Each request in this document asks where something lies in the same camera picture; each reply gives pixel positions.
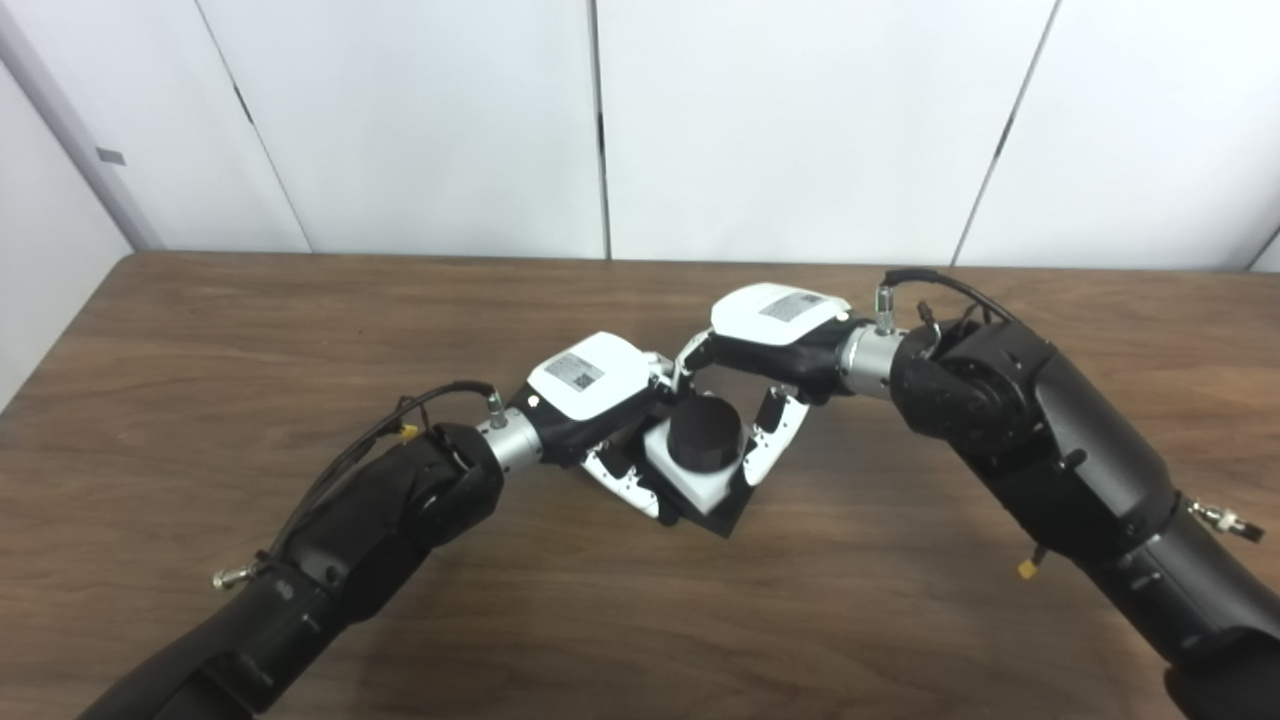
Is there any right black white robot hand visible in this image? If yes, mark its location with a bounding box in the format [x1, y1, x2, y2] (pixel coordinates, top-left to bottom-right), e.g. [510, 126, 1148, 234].
[672, 283, 863, 489]

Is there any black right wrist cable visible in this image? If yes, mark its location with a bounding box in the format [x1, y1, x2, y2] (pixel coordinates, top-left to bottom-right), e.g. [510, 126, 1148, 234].
[875, 268, 1021, 336]

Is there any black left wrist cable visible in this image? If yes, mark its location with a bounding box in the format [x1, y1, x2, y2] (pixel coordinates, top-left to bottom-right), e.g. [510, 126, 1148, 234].
[212, 380, 506, 591]

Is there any white square piece with hole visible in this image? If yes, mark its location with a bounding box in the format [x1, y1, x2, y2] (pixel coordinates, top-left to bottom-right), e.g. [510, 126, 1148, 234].
[643, 418, 751, 516]

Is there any black peg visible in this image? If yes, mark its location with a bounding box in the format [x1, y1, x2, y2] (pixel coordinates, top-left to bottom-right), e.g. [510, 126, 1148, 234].
[640, 395, 766, 539]

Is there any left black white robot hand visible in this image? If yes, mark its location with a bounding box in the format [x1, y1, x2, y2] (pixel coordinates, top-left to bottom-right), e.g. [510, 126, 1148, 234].
[508, 332, 681, 521]

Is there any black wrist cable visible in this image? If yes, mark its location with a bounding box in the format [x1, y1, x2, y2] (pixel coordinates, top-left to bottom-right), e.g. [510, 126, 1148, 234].
[875, 268, 1021, 336]
[212, 380, 506, 591]

